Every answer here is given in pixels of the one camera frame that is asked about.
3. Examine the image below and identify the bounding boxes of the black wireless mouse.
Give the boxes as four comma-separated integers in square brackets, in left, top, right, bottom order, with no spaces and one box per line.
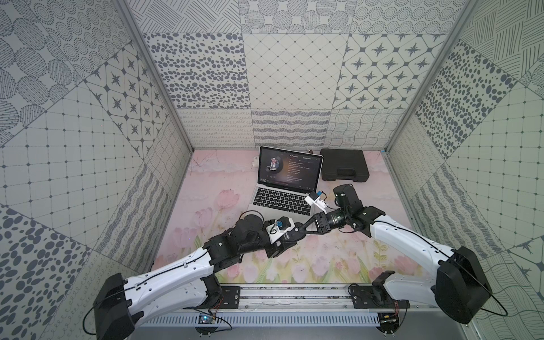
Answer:
[281,228,306,247]

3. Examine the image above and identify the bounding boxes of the silver laptop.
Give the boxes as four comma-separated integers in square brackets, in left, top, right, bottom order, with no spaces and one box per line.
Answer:
[248,146,323,222]

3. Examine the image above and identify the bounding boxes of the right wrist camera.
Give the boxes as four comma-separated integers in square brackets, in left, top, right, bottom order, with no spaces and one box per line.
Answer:
[305,191,327,215]

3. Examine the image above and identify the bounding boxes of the floral pink table mat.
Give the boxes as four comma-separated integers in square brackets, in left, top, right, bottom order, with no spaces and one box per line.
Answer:
[153,150,426,284]

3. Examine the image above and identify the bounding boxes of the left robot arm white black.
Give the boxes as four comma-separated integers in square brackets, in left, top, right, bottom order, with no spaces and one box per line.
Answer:
[84,214,302,339]

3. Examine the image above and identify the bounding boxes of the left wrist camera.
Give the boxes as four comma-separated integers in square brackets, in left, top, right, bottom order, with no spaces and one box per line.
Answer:
[265,217,296,244]

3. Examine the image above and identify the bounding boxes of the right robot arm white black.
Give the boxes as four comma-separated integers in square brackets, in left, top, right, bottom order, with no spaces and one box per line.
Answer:
[303,184,494,324]

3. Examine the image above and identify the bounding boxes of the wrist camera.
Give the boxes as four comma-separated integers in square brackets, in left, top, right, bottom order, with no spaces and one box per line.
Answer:
[305,191,327,215]
[265,217,296,244]

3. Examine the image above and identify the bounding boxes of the aluminium mounting rail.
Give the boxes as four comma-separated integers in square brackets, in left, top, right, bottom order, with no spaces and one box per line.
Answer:
[120,282,473,314]

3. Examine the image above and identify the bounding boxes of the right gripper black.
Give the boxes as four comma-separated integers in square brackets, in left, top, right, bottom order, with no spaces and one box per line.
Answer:
[298,208,350,235]

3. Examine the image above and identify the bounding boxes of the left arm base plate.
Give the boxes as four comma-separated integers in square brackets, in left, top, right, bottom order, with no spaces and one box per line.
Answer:
[198,286,241,310]

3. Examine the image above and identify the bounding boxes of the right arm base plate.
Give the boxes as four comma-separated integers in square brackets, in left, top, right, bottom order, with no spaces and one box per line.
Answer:
[347,283,410,310]

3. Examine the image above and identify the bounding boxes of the black plastic tool case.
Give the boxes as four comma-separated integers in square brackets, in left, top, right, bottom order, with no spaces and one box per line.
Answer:
[320,149,370,183]

